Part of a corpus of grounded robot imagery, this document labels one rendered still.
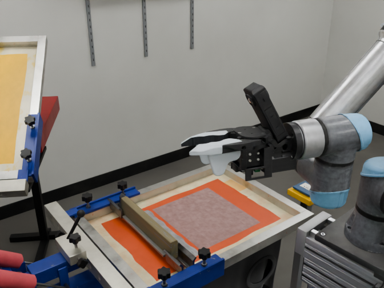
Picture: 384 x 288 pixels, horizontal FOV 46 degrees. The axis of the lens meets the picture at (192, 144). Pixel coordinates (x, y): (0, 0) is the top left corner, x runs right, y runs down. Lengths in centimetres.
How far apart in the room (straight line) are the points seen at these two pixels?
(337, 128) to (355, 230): 47
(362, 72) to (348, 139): 21
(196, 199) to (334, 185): 112
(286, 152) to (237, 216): 105
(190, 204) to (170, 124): 230
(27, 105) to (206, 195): 89
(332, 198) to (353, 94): 24
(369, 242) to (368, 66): 47
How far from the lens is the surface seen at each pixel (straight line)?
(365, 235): 127
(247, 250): 166
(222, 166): 78
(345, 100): 103
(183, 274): 153
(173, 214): 188
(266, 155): 81
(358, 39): 531
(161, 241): 162
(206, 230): 179
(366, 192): 123
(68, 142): 374
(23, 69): 227
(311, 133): 85
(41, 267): 157
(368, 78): 104
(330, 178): 92
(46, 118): 254
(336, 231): 133
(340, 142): 88
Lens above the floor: 201
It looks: 25 degrees down
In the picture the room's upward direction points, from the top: straight up
